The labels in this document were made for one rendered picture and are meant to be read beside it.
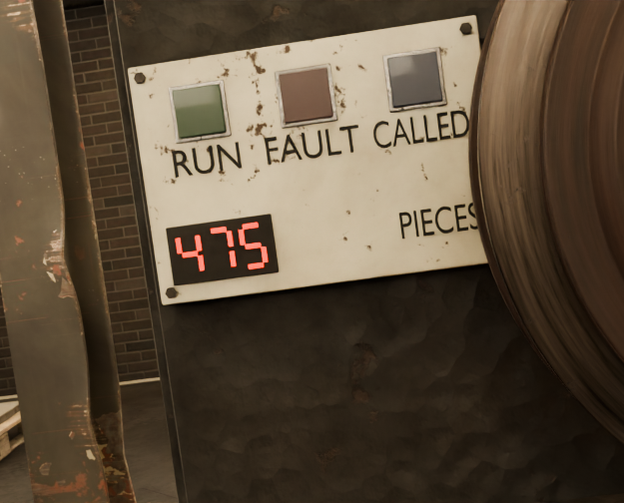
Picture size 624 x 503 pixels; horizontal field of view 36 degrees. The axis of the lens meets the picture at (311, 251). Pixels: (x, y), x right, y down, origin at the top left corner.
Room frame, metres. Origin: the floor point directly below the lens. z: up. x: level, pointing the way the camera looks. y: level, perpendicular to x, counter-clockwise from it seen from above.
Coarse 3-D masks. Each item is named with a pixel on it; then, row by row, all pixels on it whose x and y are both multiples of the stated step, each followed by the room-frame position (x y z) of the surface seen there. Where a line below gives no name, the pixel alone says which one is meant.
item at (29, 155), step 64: (0, 0) 3.20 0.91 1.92; (0, 64) 3.20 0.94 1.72; (64, 64) 3.49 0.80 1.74; (0, 128) 3.21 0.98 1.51; (64, 128) 3.49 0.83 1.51; (0, 192) 3.21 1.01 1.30; (64, 192) 3.50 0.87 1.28; (0, 256) 3.21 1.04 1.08; (64, 256) 3.49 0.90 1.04; (64, 320) 3.19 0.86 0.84; (64, 384) 3.20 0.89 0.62; (64, 448) 3.20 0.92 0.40
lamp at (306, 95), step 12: (300, 72) 0.70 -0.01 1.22; (312, 72) 0.70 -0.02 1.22; (324, 72) 0.70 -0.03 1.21; (288, 84) 0.70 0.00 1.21; (300, 84) 0.70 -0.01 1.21; (312, 84) 0.70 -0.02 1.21; (324, 84) 0.70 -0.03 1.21; (288, 96) 0.70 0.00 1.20; (300, 96) 0.70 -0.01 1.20; (312, 96) 0.70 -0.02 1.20; (324, 96) 0.70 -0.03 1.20; (288, 108) 0.70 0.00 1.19; (300, 108) 0.70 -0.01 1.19; (312, 108) 0.70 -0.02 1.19; (324, 108) 0.70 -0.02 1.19; (288, 120) 0.70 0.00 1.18; (300, 120) 0.70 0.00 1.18
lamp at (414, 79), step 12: (396, 60) 0.69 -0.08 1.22; (408, 60) 0.69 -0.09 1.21; (420, 60) 0.69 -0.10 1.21; (432, 60) 0.69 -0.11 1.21; (396, 72) 0.69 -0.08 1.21; (408, 72) 0.69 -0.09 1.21; (420, 72) 0.69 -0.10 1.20; (432, 72) 0.69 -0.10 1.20; (396, 84) 0.69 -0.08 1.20; (408, 84) 0.69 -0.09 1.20; (420, 84) 0.69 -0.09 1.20; (432, 84) 0.69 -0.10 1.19; (396, 96) 0.69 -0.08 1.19; (408, 96) 0.69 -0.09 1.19; (420, 96) 0.69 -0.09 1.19; (432, 96) 0.69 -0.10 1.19
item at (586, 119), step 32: (576, 0) 0.54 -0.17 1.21; (608, 0) 0.54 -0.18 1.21; (576, 32) 0.54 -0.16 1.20; (608, 32) 0.54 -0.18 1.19; (576, 64) 0.54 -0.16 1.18; (608, 64) 0.53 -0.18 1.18; (544, 96) 0.55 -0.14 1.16; (576, 96) 0.54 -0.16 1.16; (608, 96) 0.53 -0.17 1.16; (544, 128) 0.54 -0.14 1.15; (576, 128) 0.54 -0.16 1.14; (608, 128) 0.52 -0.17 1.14; (544, 160) 0.54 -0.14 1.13; (576, 160) 0.54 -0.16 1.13; (608, 160) 0.52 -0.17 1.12; (544, 192) 0.56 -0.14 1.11; (576, 192) 0.54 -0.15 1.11; (608, 192) 0.53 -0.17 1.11; (576, 224) 0.54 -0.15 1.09; (608, 224) 0.53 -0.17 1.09; (576, 256) 0.54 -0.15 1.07; (608, 256) 0.54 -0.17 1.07; (576, 288) 0.55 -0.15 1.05; (608, 288) 0.54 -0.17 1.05; (608, 320) 0.54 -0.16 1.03
